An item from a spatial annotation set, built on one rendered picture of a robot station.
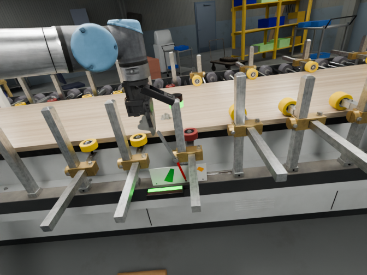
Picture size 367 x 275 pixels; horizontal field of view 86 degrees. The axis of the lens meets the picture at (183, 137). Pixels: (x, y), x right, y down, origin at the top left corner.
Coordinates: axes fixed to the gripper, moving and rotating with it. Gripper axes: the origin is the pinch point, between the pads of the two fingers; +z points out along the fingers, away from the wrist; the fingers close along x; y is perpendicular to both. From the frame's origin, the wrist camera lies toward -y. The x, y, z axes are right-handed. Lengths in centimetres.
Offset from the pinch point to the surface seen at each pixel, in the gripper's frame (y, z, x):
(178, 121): -9.1, -0.5, -6.1
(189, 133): -12.6, 10.9, -16.2
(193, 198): -11.9, 15.3, 20.2
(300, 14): -406, -19, -686
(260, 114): -50, 11, -28
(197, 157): -15.3, 17.7, -5.3
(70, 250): 85, 102, -22
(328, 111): -82, 11, -24
